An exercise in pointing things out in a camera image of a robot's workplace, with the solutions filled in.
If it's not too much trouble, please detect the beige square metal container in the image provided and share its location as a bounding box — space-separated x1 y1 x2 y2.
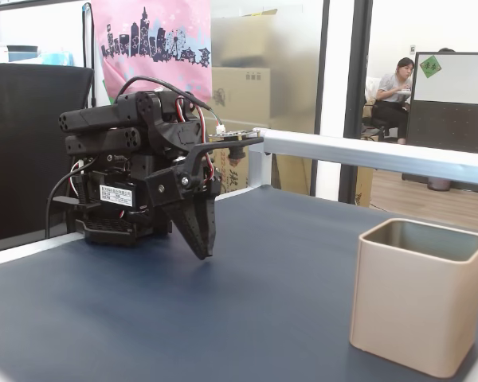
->
349 217 478 379

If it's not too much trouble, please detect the cardboard box with red print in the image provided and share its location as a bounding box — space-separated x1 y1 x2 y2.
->
213 146 250 196

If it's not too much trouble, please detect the dark blue table mat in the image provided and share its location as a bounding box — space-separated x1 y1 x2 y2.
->
0 185 478 382

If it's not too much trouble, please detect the brown cardboard box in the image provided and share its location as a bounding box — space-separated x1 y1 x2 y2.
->
210 66 272 119
218 8 278 68
355 166 374 208

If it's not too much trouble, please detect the black table clamp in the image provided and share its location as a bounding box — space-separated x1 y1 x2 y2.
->
50 174 101 210

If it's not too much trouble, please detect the black banner stand pole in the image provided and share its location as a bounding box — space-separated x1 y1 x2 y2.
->
80 2 97 111

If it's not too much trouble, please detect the pink skyline banner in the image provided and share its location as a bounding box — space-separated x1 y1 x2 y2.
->
90 0 213 107

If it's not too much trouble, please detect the light blue bag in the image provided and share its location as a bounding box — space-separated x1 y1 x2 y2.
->
41 51 76 65

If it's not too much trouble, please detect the frosted glass partition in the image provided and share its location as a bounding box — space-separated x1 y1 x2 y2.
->
210 0 330 197

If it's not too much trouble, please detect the dark grey storage box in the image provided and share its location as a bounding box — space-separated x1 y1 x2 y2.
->
6 45 40 64

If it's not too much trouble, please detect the black office chair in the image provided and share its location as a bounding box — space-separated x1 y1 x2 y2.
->
361 101 399 142

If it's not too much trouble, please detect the white garment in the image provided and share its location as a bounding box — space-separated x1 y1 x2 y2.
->
365 76 385 105

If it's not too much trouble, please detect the grey waste bin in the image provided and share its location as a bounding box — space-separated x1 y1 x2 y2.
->
426 176 452 191

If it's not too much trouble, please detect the dark office partition with whiteboard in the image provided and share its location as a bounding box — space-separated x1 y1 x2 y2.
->
406 51 478 156

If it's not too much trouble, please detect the green diamond paper sign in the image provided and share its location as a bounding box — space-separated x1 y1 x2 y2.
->
419 55 443 78

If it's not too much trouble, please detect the red white servo wire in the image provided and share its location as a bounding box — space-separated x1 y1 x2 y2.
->
174 97 208 144

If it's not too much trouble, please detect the small wrist camera board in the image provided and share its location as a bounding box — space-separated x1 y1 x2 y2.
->
209 127 264 168

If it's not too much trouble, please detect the black camera cable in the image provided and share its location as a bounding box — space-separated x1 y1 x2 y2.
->
121 75 229 136

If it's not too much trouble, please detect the black power cable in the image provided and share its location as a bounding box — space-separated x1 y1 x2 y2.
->
45 169 84 242

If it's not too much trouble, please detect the black door frame post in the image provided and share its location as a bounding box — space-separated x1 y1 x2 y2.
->
339 0 374 206

